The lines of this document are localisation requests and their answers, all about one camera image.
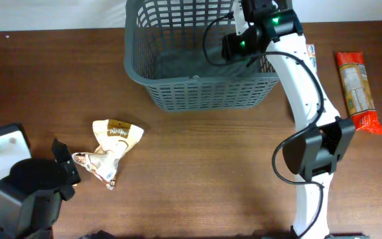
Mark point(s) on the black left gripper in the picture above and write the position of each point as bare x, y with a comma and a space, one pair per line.
64, 155

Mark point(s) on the blue white carton box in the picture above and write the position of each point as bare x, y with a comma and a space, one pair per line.
312, 56

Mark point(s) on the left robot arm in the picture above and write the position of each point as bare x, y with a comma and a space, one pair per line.
14, 147

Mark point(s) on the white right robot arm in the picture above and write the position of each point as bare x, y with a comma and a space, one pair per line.
322, 136

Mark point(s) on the cream Pantree snack bag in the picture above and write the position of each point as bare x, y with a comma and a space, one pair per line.
115, 139

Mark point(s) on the grey plastic lattice basket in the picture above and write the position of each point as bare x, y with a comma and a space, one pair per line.
168, 46

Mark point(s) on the red snack bar packet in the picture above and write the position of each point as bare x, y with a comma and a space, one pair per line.
357, 92

